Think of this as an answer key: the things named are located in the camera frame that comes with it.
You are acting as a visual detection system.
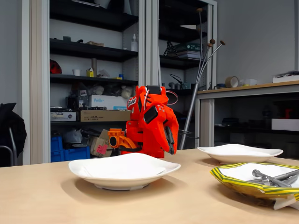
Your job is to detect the grey metal chair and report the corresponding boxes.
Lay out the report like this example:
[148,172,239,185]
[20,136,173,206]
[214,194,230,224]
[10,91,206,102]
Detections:
[0,127,18,167]

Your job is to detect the white flat box with cables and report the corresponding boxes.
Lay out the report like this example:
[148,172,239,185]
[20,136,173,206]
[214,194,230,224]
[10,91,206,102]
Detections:
[272,70,299,84]

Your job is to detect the crumpled white paper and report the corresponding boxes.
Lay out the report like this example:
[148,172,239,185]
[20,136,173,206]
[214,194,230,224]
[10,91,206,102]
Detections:
[96,69,111,79]

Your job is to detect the metal coat stand wooden knobs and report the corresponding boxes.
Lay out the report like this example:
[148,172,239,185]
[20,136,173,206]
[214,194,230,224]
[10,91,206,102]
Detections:
[178,7,227,150]

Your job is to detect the white plastic bottle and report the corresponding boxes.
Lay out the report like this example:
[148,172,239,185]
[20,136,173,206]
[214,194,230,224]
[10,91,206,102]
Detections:
[131,34,139,52]

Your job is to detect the orange table clamp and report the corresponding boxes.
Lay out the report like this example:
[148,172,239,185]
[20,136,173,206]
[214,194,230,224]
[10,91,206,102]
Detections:
[107,128,138,150]

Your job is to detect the white cardboard box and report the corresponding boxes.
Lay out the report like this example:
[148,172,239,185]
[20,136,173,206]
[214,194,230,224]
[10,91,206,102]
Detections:
[271,118,299,132]

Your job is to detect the low blue plastic crate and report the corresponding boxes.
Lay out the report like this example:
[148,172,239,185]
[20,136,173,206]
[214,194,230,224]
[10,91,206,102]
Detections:
[63,146,91,161]

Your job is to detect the white square ceramic plate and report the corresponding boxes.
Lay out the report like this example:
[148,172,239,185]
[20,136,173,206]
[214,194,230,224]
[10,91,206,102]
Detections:
[68,153,182,191]
[197,144,284,165]

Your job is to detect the black jacket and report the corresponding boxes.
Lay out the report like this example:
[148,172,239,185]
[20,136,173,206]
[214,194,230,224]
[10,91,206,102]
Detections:
[0,102,27,159]

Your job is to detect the black flexible tripod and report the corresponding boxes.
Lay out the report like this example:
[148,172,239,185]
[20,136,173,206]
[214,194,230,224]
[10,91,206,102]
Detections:
[163,41,178,56]

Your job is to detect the grey sideboard with wooden top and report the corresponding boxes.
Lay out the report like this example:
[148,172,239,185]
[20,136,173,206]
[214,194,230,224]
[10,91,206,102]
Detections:
[195,80,299,152]

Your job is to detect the long brown cardboard box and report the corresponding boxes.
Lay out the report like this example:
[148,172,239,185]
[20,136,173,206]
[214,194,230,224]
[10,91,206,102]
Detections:
[80,110,131,122]

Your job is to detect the grey metal shelving cabinet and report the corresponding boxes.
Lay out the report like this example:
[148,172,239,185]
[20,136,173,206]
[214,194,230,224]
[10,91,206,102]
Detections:
[145,0,218,150]
[22,0,147,165]

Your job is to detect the white printed box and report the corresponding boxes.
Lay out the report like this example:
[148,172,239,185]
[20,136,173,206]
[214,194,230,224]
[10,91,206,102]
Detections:
[50,112,77,122]

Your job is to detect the cardboard box with pink sticker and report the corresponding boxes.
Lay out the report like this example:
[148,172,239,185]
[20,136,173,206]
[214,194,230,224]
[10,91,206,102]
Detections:
[90,136,113,158]

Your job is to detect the white stuffed bag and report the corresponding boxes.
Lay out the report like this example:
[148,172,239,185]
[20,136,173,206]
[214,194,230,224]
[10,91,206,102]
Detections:
[121,85,134,99]

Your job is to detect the tall blue plastic crate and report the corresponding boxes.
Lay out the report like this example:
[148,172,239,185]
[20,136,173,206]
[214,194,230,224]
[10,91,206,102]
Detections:
[50,136,64,163]

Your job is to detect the white Weller box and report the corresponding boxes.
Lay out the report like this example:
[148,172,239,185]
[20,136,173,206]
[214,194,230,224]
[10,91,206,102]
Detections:
[91,94,134,111]

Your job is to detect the stack of papers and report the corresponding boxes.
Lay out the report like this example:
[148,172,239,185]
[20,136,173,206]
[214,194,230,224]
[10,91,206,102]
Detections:
[168,50,202,59]

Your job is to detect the yellow green striped paper plate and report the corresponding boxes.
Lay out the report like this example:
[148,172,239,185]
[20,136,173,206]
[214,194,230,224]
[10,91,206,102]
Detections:
[209,162,299,210]

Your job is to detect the red black helmet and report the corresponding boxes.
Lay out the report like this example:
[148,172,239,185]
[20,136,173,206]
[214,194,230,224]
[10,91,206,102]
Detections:
[50,59,63,75]

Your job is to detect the brown tape roll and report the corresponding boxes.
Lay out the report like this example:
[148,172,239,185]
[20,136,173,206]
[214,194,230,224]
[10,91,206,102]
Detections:
[225,76,239,88]

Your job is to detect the green flat box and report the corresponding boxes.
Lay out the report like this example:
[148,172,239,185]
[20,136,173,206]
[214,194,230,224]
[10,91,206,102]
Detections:
[175,43,202,52]

